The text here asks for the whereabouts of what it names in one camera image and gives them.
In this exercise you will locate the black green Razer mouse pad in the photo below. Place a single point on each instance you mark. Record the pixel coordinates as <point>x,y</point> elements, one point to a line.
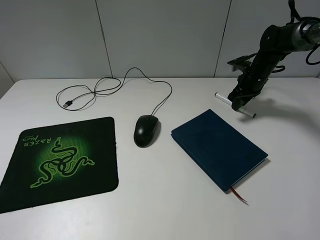
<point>60,162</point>

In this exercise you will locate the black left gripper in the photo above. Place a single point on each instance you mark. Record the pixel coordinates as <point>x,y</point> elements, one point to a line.
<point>249,84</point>

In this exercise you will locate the black wired computer mouse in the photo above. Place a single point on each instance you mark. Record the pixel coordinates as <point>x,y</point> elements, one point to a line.
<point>144,131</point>

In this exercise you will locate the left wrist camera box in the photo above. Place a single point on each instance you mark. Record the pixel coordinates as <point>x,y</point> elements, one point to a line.
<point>241,63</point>

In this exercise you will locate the white marker pen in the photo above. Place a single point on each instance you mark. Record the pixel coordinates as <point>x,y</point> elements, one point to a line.
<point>242,109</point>

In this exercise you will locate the dark blue hardcover notebook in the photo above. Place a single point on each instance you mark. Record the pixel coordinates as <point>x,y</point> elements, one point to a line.
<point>223,153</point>

